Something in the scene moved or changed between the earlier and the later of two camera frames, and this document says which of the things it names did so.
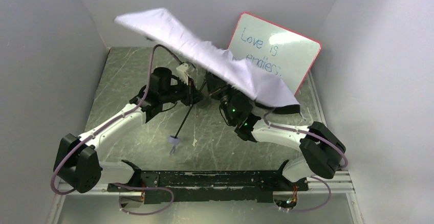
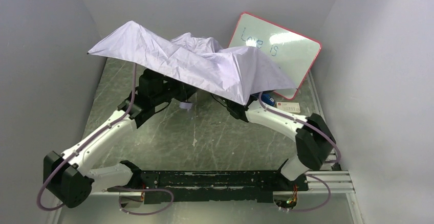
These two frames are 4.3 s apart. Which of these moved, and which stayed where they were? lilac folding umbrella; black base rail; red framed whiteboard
Moved: lilac folding umbrella
Stayed: red framed whiteboard; black base rail
